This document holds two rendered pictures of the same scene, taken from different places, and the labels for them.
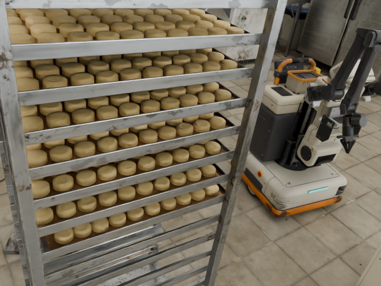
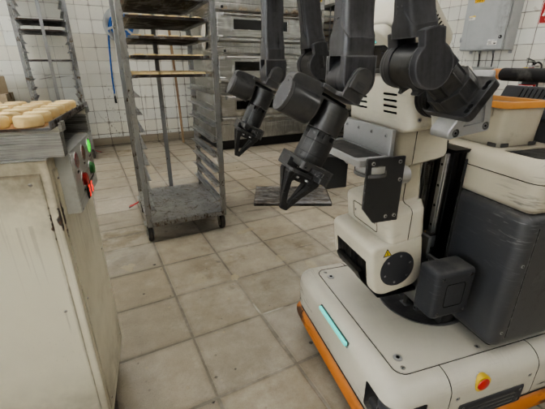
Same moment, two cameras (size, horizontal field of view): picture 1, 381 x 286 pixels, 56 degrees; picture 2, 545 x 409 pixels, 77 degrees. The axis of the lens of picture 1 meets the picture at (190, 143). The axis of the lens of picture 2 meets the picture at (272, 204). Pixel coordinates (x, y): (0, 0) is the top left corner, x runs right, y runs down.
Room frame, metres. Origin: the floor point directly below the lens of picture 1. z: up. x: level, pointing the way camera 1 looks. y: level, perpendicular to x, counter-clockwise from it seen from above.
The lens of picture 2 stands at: (1.99, -1.82, 1.01)
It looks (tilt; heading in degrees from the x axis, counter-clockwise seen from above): 22 degrees down; 101
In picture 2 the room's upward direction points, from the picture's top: straight up
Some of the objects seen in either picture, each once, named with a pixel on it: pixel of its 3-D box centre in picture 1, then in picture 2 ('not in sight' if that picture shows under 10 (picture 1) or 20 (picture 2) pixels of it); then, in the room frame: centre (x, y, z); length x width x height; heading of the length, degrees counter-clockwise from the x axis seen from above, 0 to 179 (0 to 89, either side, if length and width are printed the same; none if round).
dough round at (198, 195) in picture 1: (197, 193); not in sight; (0.93, -0.05, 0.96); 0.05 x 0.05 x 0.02
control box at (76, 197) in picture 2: not in sight; (79, 170); (1.35, -1.11, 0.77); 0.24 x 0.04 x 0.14; 119
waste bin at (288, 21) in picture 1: (295, 27); not in sight; (6.50, -1.52, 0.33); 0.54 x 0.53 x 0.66; 39
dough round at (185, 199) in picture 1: (183, 198); not in sight; (0.89, 0.00, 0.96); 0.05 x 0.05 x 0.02
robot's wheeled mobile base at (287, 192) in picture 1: (286, 172); (414, 325); (2.29, -0.78, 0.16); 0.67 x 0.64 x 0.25; 29
